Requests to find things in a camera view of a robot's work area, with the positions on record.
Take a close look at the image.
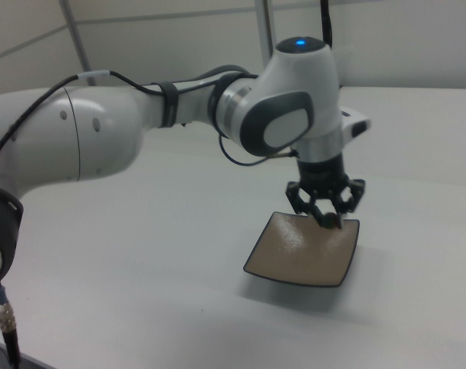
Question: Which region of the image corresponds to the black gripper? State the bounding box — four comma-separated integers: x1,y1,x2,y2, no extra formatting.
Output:
285,151,368,231

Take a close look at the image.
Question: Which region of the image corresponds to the brown square ceramic plate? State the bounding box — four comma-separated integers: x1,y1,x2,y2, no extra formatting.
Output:
242,210,361,288

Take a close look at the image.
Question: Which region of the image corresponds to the black upright pole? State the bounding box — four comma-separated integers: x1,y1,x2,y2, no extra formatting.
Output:
318,0,335,49

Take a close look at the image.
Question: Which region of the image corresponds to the thin blue wrist cable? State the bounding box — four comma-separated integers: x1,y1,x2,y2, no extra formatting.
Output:
218,134,298,167

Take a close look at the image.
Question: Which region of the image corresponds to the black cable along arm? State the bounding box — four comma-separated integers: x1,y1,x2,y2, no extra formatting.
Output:
0,64,258,171

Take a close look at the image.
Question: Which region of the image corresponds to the black cable with metal connector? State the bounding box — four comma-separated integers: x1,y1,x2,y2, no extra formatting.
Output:
0,249,23,369

